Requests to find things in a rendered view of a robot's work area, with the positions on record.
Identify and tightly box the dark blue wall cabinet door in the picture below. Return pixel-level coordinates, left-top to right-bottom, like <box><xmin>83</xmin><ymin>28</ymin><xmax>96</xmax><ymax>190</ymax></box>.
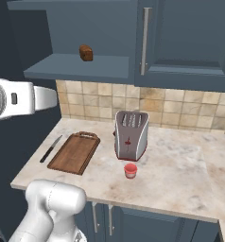
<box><xmin>133</xmin><ymin>0</ymin><xmax>225</xmax><ymax>94</ymax></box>

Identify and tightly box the wide dark blue base cabinet door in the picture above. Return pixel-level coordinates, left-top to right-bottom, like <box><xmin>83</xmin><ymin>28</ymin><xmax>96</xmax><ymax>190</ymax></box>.
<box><xmin>112</xmin><ymin>204</ymin><xmax>220</xmax><ymax>242</ymax></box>

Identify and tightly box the brown wooden cutting board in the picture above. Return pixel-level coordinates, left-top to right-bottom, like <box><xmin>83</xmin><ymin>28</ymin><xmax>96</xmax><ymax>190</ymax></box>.
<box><xmin>46</xmin><ymin>130</ymin><xmax>102</xmax><ymax>177</ymax></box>

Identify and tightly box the long silver wall cabinet handle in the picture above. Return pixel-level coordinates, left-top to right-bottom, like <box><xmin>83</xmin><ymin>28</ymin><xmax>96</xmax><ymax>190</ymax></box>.
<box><xmin>139</xmin><ymin>7</ymin><xmax>153</xmax><ymax>77</ymax></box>

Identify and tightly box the black handled kitchen knife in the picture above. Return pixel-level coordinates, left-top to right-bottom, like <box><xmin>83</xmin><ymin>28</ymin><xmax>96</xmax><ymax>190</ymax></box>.
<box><xmin>39</xmin><ymin>134</ymin><xmax>63</xmax><ymax>164</ymax></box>

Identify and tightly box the red jam jar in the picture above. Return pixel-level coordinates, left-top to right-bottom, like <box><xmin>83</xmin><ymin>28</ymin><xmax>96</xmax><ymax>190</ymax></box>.
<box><xmin>123</xmin><ymin>163</ymin><xmax>139</xmax><ymax>180</ymax></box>

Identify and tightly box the silver and red toaster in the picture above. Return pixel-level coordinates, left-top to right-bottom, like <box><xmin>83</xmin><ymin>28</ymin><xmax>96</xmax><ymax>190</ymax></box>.
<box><xmin>112</xmin><ymin>110</ymin><xmax>150</xmax><ymax>163</ymax></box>

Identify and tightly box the short silver base cabinet handle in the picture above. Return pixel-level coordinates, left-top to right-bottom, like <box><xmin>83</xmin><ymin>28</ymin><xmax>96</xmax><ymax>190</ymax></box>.
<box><xmin>91</xmin><ymin>202</ymin><xmax>100</xmax><ymax>234</ymax></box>
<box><xmin>107</xmin><ymin>203</ymin><xmax>116</xmax><ymax>237</ymax></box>

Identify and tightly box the narrow dark blue base cabinet door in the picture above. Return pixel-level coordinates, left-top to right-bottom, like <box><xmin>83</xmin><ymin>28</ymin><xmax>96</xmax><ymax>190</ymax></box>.
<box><xmin>74</xmin><ymin>201</ymin><xmax>107</xmax><ymax>242</ymax></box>

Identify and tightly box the brown bread loaf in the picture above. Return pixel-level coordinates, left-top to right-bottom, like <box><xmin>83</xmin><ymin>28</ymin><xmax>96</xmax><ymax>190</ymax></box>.
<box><xmin>78</xmin><ymin>43</ymin><xmax>95</xmax><ymax>62</ymax></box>

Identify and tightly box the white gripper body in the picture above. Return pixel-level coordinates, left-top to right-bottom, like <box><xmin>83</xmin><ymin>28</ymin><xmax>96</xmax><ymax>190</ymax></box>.
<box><xmin>33</xmin><ymin>85</ymin><xmax>59</xmax><ymax>112</ymax></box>

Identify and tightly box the open dark blue wall cabinet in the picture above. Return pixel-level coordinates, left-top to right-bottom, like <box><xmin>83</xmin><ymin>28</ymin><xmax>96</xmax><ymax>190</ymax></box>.
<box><xmin>6</xmin><ymin>0</ymin><xmax>139</xmax><ymax>86</ymax></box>

